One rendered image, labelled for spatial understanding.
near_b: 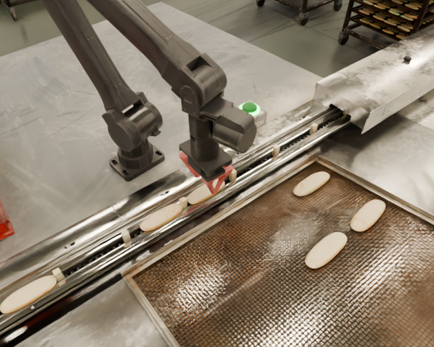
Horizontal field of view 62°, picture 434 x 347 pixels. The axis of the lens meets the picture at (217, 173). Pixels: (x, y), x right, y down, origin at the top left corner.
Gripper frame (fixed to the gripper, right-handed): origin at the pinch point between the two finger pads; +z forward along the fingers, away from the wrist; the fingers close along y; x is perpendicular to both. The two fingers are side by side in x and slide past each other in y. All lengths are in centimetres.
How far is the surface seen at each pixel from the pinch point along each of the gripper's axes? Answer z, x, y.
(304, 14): 76, -229, 166
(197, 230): -0.5, 9.3, -9.7
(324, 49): 87, -212, 126
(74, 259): 3.5, 30.6, 1.8
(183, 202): 1.6, 6.5, -0.5
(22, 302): 2.6, 41.2, -1.3
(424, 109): 7, -73, -11
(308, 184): -2.2, -15.4, -15.4
